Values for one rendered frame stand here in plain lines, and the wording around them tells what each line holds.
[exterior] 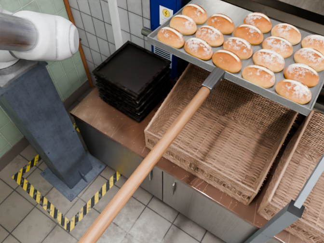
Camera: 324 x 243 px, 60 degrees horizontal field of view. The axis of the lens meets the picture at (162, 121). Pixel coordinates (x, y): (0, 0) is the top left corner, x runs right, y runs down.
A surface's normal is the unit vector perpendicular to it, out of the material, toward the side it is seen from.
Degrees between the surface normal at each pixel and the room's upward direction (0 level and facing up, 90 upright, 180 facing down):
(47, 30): 56
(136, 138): 0
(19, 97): 90
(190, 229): 0
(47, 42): 75
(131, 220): 0
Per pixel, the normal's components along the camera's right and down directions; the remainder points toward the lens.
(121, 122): 0.00, -0.57
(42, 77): 0.79, 0.51
